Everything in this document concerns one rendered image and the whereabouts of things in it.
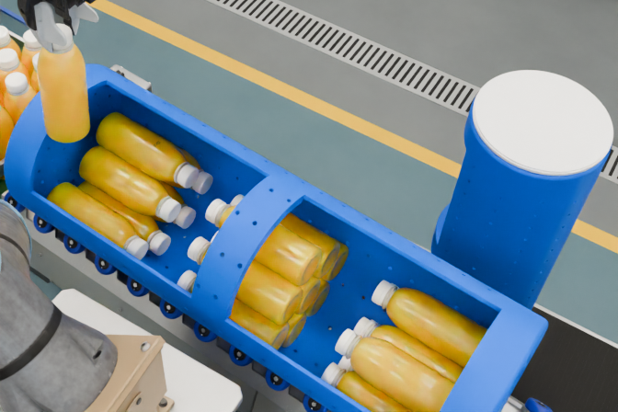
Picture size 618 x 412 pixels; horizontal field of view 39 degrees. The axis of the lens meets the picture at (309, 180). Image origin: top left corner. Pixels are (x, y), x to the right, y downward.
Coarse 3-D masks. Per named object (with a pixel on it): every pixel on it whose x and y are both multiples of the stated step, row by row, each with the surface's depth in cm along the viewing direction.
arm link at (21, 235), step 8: (0, 200) 117; (0, 208) 115; (8, 208) 117; (0, 216) 112; (8, 216) 114; (16, 216) 116; (0, 224) 110; (8, 224) 112; (16, 224) 114; (24, 224) 117; (0, 232) 108; (8, 232) 110; (16, 232) 112; (24, 232) 115; (16, 240) 109; (24, 240) 113; (24, 248) 110
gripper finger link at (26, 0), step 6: (18, 0) 115; (24, 0) 114; (30, 0) 115; (36, 0) 116; (18, 6) 115; (24, 6) 115; (30, 6) 115; (24, 12) 116; (30, 12) 116; (24, 18) 117; (30, 18) 117; (30, 24) 118; (36, 24) 118
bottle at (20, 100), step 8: (32, 88) 168; (8, 96) 166; (16, 96) 166; (24, 96) 166; (32, 96) 167; (8, 104) 166; (16, 104) 166; (24, 104) 166; (16, 112) 167; (16, 120) 169
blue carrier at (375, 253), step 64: (192, 128) 143; (192, 192) 163; (256, 192) 133; (320, 192) 139; (128, 256) 139; (384, 256) 147; (320, 320) 151; (384, 320) 149; (512, 320) 123; (320, 384) 127; (512, 384) 117
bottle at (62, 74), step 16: (48, 64) 125; (64, 64) 125; (80, 64) 127; (48, 80) 126; (64, 80) 126; (80, 80) 128; (48, 96) 129; (64, 96) 128; (80, 96) 130; (48, 112) 131; (64, 112) 131; (80, 112) 132; (48, 128) 134; (64, 128) 133; (80, 128) 135
